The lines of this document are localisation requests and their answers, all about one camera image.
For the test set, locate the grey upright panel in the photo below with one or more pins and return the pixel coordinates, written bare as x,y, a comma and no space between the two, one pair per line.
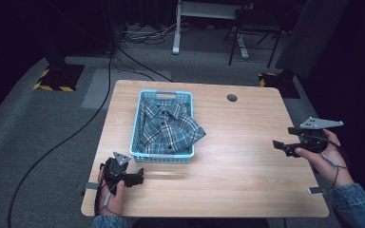
310,34

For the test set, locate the dark round table grommet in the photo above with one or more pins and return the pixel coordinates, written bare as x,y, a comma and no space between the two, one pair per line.
232,98

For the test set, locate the black metal chair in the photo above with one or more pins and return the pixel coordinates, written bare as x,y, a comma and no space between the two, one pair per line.
234,44

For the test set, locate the person's right denim sleeve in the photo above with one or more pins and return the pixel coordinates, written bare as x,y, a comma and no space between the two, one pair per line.
358,205

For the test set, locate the white desk frame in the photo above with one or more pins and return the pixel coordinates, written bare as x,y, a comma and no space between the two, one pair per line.
176,38

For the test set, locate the person's denim sleeve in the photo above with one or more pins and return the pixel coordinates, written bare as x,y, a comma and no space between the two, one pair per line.
109,222
358,205

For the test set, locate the blue plaid shirt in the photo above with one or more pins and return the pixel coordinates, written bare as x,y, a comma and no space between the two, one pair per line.
168,128

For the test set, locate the black stand pole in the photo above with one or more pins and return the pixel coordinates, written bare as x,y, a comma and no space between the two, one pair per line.
111,25

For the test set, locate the blue plastic basket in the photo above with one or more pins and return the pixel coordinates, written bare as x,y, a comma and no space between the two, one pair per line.
145,156

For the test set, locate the person's left denim sleeve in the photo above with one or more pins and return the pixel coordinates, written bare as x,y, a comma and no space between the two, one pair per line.
109,222

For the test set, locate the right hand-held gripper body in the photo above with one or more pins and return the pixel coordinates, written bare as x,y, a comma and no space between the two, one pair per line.
312,141

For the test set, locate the grey table edge bracket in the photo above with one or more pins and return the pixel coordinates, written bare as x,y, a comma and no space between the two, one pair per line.
90,186
316,190

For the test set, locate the person's right hand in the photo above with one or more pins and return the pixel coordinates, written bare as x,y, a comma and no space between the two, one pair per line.
329,164

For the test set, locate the person's left hand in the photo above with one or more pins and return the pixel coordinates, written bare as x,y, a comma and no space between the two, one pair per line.
115,202

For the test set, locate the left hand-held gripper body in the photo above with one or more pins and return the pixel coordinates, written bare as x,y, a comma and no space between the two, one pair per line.
112,171

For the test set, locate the black hazard-striped stand base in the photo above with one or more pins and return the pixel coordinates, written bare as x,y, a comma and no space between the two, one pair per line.
60,77
280,85

